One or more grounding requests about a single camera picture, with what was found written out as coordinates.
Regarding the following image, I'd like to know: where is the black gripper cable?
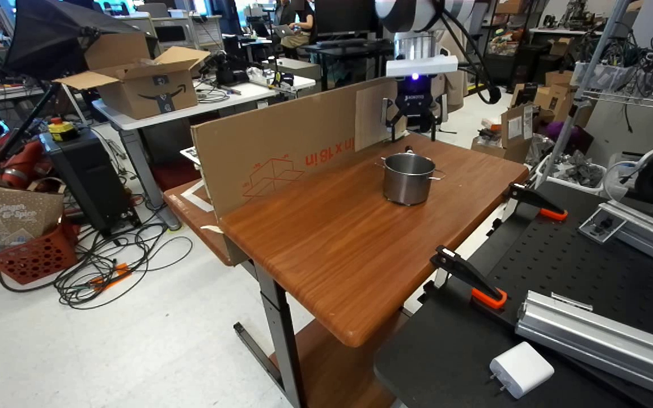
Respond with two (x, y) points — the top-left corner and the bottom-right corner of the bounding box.
(430, 0), (505, 108)

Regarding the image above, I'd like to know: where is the black equipment case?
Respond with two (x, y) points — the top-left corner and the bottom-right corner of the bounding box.
(38, 122), (131, 233)

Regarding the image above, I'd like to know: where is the open Amazon cardboard box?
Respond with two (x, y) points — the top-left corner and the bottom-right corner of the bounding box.
(52, 32), (214, 121)

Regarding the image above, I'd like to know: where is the yellow red emergency stop button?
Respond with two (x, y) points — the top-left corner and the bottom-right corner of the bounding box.
(43, 116), (80, 143)

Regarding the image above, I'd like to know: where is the black photo umbrella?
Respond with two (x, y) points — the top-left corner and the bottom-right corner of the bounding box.
(3, 0), (140, 83)

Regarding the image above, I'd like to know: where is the aluminium extrusion rail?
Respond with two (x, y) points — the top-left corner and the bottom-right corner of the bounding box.
(512, 288), (653, 408)
(577, 197), (653, 279)

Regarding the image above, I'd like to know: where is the black metal table leg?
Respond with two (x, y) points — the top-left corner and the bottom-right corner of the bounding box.
(232, 258), (308, 408)

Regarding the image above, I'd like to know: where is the black floor cable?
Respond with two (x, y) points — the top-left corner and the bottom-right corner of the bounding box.
(0, 215), (198, 314)

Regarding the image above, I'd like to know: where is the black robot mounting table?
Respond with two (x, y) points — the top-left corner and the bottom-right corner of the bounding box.
(371, 180), (653, 408)

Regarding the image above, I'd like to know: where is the white power adapter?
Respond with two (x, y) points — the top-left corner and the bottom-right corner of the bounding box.
(487, 340), (557, 402)

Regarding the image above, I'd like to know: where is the red plastic basket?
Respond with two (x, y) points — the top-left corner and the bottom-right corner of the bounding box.
(0, 221), (81, 288)

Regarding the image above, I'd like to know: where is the white work table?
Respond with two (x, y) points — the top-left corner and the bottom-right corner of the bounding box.
(88, 78), (285, 231)

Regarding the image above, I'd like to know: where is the brown paper bag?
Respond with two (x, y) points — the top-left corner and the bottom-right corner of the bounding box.
(0, 180), (66, 258)

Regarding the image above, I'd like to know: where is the brown printed cardboard panel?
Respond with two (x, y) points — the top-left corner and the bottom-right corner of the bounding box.
(189, 88), (360, 223)

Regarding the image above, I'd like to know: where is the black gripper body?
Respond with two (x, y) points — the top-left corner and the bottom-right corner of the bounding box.
(392, 72), (439, 122)

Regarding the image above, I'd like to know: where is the orange cable connector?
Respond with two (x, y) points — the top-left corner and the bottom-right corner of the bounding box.
(86, 258), (134, 296)

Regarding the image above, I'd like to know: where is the black perforated breadboard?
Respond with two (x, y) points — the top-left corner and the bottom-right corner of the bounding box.
(458, 180), (653, 360)

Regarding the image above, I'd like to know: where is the grey metal pole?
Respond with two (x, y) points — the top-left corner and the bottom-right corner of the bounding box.
(530, 0), (636, 191)

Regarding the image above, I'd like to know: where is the steel pot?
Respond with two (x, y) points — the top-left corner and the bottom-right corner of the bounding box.
(379, 147), (443, 208)

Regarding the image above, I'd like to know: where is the orange black bar clamp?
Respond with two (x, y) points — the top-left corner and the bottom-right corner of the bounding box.
(505, 181), (572, 227)
(429, 245), (512, 315)

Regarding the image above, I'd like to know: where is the pale corrugated cardboard panel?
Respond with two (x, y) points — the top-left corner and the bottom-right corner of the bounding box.
(352, 78), (404, 153)

